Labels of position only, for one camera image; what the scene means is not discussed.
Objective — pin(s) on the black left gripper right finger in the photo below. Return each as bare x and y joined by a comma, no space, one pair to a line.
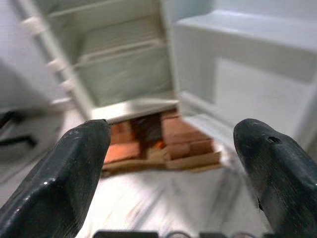
280,178

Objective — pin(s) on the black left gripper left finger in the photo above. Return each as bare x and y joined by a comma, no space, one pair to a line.
54,186

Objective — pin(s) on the silver fridge door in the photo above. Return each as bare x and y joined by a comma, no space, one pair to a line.
247,86

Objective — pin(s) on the white fridge cabinet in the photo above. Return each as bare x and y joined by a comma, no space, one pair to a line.
123,81

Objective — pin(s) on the red clay brick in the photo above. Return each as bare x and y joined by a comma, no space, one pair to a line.
177,130
121,152
195,148
120,132

